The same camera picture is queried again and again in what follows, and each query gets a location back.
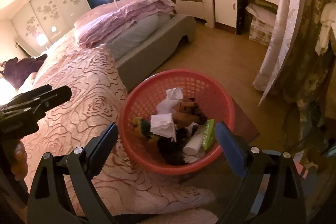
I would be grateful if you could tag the pink object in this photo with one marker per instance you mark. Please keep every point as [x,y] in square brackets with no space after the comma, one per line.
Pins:
[302,170]

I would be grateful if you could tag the white hanging garment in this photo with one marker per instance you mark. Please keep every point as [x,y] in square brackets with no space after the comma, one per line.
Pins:
[325,27]

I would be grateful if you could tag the pale cloth cover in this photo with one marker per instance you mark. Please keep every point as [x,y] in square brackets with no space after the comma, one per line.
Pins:
[262,12]

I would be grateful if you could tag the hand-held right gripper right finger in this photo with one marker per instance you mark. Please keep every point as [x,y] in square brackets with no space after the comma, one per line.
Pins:
[231,145]

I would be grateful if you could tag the pink patterned curtain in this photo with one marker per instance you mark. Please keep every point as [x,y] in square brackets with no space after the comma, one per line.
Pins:
[286,29]

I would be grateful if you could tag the pink folded quilt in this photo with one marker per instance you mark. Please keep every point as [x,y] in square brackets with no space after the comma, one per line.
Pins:
[126,19]

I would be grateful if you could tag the person's left hand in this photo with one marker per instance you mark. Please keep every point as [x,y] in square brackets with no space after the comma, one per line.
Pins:
[19,161]

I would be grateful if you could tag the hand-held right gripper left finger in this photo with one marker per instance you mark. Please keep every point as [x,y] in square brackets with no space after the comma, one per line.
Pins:
[103,145]

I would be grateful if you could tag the small glowing bedside lamp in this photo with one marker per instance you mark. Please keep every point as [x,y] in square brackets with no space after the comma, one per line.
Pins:
[40,39]

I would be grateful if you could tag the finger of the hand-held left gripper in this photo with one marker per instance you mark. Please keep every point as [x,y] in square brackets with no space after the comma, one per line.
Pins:
[56,96]
[29,96]

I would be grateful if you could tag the large white tissue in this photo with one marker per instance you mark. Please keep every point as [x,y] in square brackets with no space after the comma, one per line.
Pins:
[165,107]

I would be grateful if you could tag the yellow green sponge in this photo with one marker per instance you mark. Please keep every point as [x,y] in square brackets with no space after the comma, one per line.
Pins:
[143,127]

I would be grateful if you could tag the white napkin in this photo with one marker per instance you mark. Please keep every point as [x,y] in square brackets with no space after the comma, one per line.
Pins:
[162,124]

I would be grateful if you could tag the small white tissue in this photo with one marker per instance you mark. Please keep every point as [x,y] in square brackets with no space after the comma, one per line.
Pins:
[174,95]

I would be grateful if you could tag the brown floral curtain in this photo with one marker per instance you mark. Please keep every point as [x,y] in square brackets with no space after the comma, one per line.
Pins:
[309,56]

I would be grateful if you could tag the brown wrapper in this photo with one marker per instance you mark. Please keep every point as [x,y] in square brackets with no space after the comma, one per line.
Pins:
[187,113]

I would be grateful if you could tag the grey-blue folded blanket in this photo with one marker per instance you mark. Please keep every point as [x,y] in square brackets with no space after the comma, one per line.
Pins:
[136,35]

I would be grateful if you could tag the bed with rose bedspread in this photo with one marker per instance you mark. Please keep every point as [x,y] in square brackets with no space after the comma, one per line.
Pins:
[86,98]

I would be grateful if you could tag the white corner desk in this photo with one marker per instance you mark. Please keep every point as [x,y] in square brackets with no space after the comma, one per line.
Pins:
[207,11]

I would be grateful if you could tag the flower print sliding wardrobe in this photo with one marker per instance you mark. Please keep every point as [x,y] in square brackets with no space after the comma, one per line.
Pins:
[47,11]

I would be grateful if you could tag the black wrapper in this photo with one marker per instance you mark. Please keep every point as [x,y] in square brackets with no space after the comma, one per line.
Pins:
[170,150]

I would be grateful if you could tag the red plastic basket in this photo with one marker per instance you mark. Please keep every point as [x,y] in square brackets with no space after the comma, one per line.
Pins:
[147,98]

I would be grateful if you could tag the white plastic tube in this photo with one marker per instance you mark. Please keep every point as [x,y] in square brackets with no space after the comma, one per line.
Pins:
[194,145]

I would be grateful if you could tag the purple cloth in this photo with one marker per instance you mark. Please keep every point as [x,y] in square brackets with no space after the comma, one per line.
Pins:
[21,69]

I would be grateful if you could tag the grey upholstered bed frame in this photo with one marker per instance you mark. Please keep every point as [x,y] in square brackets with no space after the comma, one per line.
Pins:
[157,56]

